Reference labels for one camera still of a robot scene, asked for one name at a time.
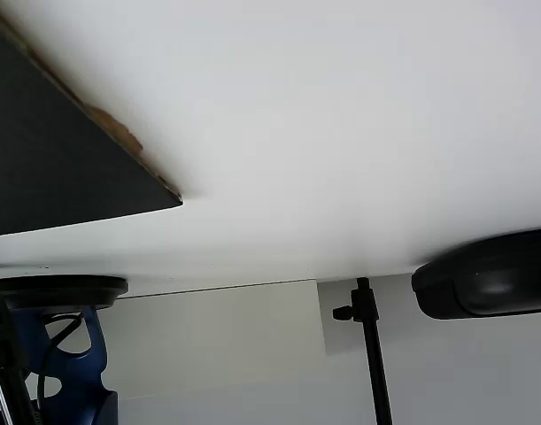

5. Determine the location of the black cardboard square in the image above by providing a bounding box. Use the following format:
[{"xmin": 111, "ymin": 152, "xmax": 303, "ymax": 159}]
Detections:
[{"xmin": 0, "ymin": 6, "xmax": 184, "ymax": 239}]

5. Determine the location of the black tripod pole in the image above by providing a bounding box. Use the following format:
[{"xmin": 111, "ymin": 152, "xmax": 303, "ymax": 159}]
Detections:
[{"xmin": 332, "ymin": 276, "xmax": 394, "ymax": 425}]

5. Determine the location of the black oval pad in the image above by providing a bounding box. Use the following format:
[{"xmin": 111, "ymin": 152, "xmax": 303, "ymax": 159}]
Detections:
[{"xmin": 411, "ymin": 228, "xmax": 541, "ymax": 321}]

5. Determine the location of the blue stand on black disc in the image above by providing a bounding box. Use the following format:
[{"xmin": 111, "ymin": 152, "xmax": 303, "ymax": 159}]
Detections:
[{"xmin": 0, "ymin": 274, "xmax": 129, "ymax": 425}]

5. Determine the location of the black cable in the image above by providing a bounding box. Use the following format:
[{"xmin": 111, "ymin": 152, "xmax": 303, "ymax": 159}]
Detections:
[{"xmin": 35, "ymin": 309, "xmax": 88, "ymax": 425}]

